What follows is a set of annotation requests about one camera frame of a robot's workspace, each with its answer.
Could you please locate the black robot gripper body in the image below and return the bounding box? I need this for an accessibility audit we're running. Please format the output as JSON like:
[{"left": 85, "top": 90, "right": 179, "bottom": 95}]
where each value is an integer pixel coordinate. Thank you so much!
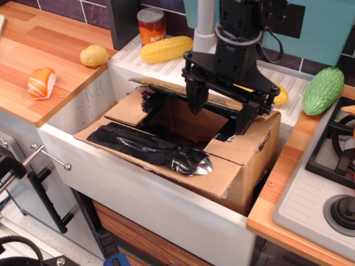
[{"left": 181, "top": 40, "right": 281, "bottom": 112}]

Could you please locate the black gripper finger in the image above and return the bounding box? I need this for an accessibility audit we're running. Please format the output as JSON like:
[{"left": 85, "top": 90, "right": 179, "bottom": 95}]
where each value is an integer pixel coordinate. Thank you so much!
[
  {"left": 235, "top": 101, "right": 260, "bottom": 135},
  {"left": 185, "top": 75, "right": 208, "bottom": 115}
]

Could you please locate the cardboard box with black tape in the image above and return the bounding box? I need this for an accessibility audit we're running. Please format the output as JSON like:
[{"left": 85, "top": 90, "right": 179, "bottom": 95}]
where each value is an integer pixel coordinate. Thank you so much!
[{"left": 75, "top": 78, "right": 281, "bottom": 214}]

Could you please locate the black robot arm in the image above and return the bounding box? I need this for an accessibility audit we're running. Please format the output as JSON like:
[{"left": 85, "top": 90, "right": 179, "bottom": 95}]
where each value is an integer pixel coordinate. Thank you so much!
[{"left": 182, "top": 1, "right": 306, "bottom": 135}]

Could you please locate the yellow toy banana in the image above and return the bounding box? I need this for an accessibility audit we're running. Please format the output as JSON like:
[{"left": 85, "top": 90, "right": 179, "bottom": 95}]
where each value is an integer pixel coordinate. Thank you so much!
[{"left": 273, "top": 81, "right": 288, "bottom": 106}]

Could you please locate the grey toy faucet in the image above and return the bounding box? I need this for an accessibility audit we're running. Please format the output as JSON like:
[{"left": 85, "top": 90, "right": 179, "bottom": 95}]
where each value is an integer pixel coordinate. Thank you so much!
[{"left": 193, "top": 0, "right": 217, "bottom": 54}]

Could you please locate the yellow toy corn cob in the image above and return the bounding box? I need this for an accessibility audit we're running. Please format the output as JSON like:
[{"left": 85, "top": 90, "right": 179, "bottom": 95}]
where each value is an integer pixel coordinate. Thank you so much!
[{"left": 140, "top": 36, "right": 194, "bottom": 63}]

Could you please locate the green bitter melon toy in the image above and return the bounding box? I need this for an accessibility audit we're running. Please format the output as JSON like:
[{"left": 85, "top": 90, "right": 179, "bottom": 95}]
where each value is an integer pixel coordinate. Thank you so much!
[{"left": 302, "top": 66, "right": 344, "bottom": 116}]

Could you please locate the orange soup can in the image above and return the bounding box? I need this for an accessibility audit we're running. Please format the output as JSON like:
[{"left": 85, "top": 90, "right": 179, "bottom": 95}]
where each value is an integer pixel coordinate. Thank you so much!
[{"left": 137, "top": 7, "right": 166, "bottom": 46}]

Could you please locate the black stove burner grate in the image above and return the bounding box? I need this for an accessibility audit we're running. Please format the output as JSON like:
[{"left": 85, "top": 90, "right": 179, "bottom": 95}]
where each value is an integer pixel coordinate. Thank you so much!
[{"left": 306, "top": 97, "right": 354, "bottom": 188}]

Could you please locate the yellow toy potato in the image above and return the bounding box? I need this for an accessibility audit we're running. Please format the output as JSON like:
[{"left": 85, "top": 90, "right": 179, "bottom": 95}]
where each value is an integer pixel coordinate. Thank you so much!
[{"left": 80, "top": 44, "right": 110, "bottom": 67}]

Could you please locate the grey toy stove top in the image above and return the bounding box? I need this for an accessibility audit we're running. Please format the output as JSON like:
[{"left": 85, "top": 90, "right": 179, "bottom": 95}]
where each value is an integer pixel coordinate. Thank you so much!
[{"left": 272, "top": 96, "right": 355, "bottom": 245}]

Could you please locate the white toy sink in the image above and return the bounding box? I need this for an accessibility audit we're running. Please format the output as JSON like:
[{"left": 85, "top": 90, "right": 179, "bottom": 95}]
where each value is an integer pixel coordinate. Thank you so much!
[{"left": 37, "top": 34, "right": 312, "bottom": 266}]

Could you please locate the grey stove knob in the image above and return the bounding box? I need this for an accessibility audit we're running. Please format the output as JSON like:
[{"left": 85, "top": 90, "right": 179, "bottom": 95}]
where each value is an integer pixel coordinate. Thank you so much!
[{"left": 323, "top": 195, "right": 354, "bottom": 237}]

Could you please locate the salmon sushi toy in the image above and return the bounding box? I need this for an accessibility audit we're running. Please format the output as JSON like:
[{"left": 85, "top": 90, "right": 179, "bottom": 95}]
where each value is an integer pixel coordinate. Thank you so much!
[{"left": 27, "top": 68, "right": 57, "bottom": 100}]

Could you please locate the black clamp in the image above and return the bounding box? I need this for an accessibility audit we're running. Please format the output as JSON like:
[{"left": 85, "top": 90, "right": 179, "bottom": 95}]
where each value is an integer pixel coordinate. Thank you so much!
[{"left": 1, "top": 146, "right": 27, "bottom": 193}]

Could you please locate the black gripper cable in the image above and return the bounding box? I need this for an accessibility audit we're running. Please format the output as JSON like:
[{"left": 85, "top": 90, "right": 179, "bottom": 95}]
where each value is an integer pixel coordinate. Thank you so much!
[{"left": 255, "top": 25, "right": 285, "bottom": 64}]

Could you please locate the silver towel bar handle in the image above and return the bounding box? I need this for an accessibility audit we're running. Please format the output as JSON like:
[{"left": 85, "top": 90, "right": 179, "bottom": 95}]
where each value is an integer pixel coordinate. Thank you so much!
[{"left": 31, "top": 143, "right": 72, "bottom": 171}]

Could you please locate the black oven door handle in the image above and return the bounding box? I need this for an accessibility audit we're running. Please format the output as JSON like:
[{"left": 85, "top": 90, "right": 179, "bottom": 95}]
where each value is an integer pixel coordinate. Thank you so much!
[{"left": 27, "top": 167, "right": 74, "bottom": 234}]

